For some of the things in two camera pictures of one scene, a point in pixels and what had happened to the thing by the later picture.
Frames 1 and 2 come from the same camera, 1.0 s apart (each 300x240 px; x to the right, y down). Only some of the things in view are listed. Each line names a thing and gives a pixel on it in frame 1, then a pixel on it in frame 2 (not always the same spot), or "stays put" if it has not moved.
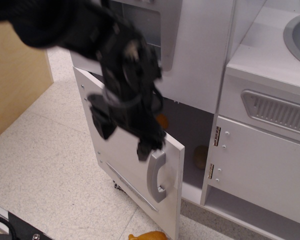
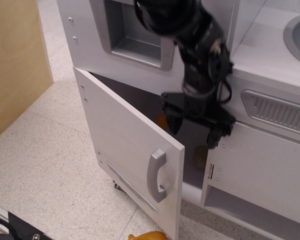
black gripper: (136, 102) -> (206, 109)
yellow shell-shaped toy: (162, 120) stays put
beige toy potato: (200, 154) stays put
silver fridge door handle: (156, 160) stays put
